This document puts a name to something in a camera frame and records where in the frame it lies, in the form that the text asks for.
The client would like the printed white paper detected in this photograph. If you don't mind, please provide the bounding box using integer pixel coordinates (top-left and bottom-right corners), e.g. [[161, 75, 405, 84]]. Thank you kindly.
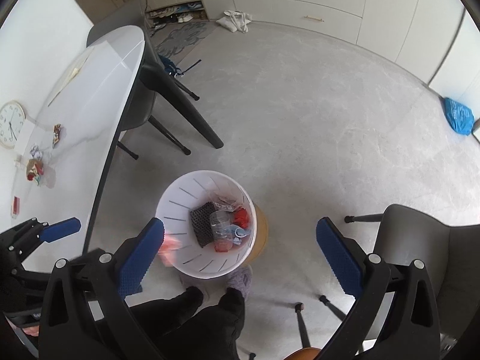
[[29, 145, 43, 161]]

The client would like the brown white snack carton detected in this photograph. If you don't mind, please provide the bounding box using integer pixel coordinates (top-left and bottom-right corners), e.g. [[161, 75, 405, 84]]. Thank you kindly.
[[52, 124, 62, 148]]

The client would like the white trash bin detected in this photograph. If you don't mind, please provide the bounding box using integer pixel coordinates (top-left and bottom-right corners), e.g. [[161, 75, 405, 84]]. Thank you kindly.
[[156, 170, 259, 280]]

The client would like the red small box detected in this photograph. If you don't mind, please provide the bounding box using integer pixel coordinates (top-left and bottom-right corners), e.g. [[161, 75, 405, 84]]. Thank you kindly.
[[10, 197, 20, 219]]

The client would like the grey dining chair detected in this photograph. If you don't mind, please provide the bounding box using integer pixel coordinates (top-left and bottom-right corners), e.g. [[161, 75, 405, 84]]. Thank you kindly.
[[318, 204, 479, 359]]

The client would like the white paper card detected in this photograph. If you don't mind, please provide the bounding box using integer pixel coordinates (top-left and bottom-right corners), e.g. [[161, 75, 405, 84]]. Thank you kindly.
[[14, 117, 36, 162]]

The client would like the open paper booklet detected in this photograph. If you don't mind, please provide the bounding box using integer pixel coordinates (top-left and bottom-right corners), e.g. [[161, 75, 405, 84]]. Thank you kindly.
[[46, 49, 91, 107]]

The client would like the blue plastic bag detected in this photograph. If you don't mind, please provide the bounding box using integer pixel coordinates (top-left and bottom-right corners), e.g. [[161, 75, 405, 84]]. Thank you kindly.
[[444, 97, 475, 136]]

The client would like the white tote bag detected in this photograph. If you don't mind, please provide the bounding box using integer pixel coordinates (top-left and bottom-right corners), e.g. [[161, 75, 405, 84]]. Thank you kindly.
[[216, 10, 252, 33]]

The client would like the white wall clock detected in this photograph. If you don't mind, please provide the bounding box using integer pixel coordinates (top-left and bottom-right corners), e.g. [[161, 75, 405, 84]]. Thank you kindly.
[[0, 101, 26, 150]]

